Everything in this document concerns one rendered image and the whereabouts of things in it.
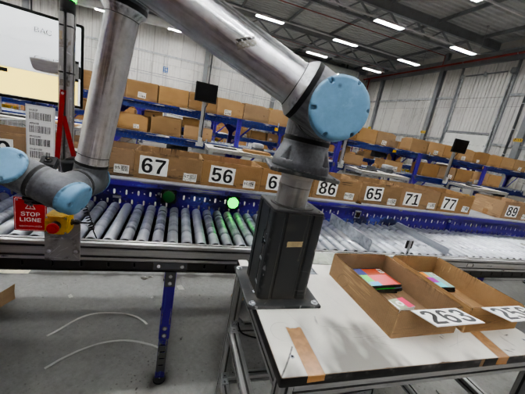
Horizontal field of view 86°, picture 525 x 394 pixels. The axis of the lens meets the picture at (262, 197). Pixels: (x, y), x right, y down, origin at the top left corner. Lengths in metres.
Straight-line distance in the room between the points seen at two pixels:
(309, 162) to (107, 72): 0.61
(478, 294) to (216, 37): 1.40
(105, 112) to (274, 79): 0.48
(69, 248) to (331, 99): 1.11
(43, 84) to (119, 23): 0.52
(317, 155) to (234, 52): 0.37
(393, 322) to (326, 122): 0.66
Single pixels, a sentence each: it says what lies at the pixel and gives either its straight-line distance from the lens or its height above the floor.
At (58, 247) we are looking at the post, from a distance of 1.37.
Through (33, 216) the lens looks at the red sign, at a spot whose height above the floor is 0.84.
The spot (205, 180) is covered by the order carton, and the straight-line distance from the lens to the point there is 1.83.
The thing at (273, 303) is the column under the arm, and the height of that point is 0.76.
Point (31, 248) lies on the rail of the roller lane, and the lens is 1.41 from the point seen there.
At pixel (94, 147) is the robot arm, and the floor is 1.17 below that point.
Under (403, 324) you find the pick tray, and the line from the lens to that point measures 1.06.
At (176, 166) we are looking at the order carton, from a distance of 1.80.
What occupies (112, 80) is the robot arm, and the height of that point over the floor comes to 1.36.
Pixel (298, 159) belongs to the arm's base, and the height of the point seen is 1.24.
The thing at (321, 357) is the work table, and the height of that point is 0.75.
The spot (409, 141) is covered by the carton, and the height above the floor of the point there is 1.61.
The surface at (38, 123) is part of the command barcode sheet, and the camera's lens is 1.26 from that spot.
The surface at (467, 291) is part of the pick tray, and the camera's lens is 1.59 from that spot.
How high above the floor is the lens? 1.31
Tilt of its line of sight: 14 degrees down
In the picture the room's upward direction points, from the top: 11 degrees clockwise
